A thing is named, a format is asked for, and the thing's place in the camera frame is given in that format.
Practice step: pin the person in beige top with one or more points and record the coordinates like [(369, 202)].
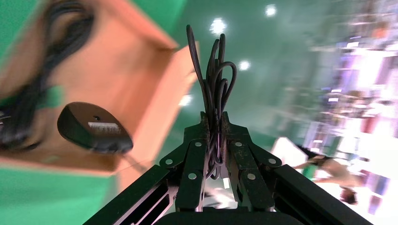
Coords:
[(339, 174)]

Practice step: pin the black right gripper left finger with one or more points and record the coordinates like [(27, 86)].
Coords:
[(192, 174)]

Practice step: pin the black computer mouse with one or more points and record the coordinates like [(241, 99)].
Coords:
[(87, 130)]

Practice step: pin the open brown cardboard box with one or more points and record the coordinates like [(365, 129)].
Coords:
[(124, 71)]

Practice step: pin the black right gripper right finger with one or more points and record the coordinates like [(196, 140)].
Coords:
[(245, 174)]

